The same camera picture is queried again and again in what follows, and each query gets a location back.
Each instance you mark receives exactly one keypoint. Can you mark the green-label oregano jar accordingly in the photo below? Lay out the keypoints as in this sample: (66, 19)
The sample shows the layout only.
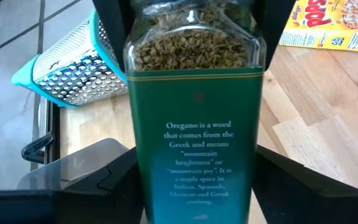
(194, 124)

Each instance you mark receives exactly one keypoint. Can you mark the yellow Corn Pops box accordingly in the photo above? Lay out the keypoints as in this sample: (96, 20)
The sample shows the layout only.
(322, 28)

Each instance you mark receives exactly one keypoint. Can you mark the teal-framed metal box grater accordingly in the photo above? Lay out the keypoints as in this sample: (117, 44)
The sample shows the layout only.
(73, 71)

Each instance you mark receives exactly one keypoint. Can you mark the black table clamp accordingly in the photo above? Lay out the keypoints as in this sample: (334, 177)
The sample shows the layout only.
(36, 149)

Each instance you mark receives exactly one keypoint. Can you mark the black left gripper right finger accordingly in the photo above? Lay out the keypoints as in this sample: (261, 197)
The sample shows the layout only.
(284, 193)

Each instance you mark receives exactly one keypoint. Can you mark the black table base frame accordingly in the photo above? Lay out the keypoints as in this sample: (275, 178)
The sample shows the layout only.
(53, 124)

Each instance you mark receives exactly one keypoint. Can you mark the grey translucent plastic bin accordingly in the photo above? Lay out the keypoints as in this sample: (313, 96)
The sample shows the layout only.
(73, 165)

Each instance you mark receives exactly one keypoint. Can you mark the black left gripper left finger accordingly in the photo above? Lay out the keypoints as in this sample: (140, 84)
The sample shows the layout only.
(104, 193)

